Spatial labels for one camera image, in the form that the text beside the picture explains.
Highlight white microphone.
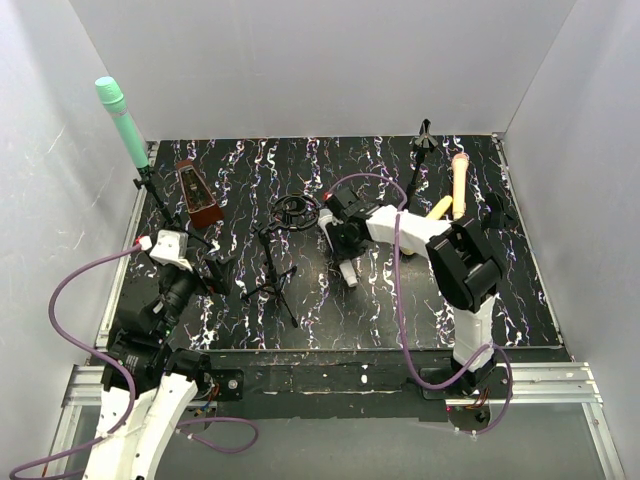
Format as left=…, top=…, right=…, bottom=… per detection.
left=318, top=208, right=358, bottom=288

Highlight black tripod shock mount stand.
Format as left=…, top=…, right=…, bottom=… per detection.
left=239, top=193, right=321, bottom=329

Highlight green microphone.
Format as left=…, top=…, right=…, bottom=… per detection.
left=94, top=76, right=149, bottom=169

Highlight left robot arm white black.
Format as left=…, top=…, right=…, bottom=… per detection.
left=83, top=255, right=236, bottom=479

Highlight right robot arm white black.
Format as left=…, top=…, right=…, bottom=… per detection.
left=318, top=187, right=505, bottom=392

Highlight small black clip mic stand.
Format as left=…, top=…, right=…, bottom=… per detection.
left=133, top=166, right=214, bottom=249

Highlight black round base mic stand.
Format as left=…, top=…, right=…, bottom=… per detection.
left=404, top=118, right=439, bottom=210

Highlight brown wooden metronome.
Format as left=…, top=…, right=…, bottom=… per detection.
left=176, top=160, right=224, bottom=229

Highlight yellow microphone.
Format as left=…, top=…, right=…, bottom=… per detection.
left=402, top=195, right=454, bottom=258

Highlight pink microphone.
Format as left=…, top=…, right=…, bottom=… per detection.
left=451, top=153, right=469, bottom=220

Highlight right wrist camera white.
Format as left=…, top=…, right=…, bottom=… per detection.
left=324, top=187, right=360, bottom=218

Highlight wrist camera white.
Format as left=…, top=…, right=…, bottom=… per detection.
left=136, top=229, right=192, bottom=271
left=324, top=187, right=360, bottom=218

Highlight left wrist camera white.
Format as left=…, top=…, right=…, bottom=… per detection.
left=136, top=229, right=192, bottom=271

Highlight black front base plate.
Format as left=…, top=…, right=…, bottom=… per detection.
left=87, top=347, right=576, bottom=424

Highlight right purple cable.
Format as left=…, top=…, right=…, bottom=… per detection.
left=324, top=172, right=514, bottom=437

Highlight aluminium front rail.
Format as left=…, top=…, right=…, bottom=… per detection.
left=62, top=362, right=603, bottom=407

